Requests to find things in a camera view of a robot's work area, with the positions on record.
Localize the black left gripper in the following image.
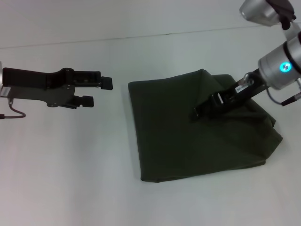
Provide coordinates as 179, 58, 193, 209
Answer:
1, 67, 114, 110

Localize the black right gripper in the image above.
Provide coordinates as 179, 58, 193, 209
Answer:
193, 68, 269, 120

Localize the dark green FREE T-shirt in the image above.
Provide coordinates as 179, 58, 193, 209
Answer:
128, 68, 283, 183

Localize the left gripper cable with plug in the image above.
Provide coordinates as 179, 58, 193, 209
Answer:
0, 98, 27, 120

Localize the gripper cable with plug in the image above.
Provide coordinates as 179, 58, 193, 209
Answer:
243, 72, 301, 107
0, 98, 27, 120

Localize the right gripper cable with plug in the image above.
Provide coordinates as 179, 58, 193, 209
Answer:
243, 72, 301, 107

